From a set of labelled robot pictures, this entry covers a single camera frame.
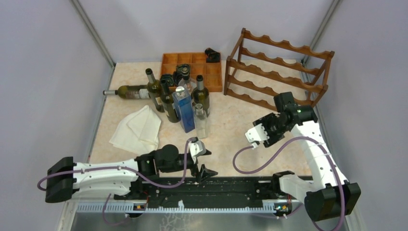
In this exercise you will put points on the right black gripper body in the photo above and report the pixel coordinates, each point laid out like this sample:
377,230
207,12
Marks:
273,126

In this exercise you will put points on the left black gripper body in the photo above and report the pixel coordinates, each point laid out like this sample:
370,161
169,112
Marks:
194,167

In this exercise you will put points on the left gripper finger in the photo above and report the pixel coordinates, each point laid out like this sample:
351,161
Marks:
202,152
205,173

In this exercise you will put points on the clear glass bottle front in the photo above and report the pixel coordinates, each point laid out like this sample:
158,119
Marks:
200,119

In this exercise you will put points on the blue square glass bottle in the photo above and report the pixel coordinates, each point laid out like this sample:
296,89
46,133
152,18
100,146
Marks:
183,106

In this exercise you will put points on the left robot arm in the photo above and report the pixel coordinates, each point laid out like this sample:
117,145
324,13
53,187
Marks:
163,168

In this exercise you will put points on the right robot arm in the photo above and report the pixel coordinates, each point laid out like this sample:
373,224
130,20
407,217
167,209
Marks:
330,194

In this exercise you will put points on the standing green bottle right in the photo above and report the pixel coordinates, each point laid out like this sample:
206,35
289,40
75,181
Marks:
200,95

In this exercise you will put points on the standing green bottle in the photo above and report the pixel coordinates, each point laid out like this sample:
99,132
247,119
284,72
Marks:
200,95
154,90
168,102

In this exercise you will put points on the wooden wine rack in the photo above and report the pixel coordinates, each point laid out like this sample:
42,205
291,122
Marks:
315,89

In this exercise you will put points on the standing green bottle front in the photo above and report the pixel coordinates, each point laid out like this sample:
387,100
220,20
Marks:
168,102

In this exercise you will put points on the small clear labelled bottle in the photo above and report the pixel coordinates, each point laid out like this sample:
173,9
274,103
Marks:
188,83

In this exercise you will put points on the standing green bottle left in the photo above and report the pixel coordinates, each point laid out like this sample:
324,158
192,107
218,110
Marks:
154,90

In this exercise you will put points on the lying green wine bottle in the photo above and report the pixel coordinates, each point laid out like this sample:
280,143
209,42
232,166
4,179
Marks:
129,92

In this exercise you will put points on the white folded cloth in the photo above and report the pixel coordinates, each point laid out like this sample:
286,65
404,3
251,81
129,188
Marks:
138,132

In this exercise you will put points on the wooden compartment tray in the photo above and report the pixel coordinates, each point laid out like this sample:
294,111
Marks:
212,72

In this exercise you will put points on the black part in tray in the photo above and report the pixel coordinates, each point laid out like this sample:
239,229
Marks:
181,71

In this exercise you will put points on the black part behind tray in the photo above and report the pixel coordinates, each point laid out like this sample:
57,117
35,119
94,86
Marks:
212,56

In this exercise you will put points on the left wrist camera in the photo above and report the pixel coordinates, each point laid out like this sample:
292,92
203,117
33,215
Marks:
194,146

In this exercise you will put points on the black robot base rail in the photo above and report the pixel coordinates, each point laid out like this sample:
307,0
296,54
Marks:
214,193

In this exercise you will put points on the white cable duct strip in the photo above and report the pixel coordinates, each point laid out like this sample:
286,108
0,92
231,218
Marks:
129,207

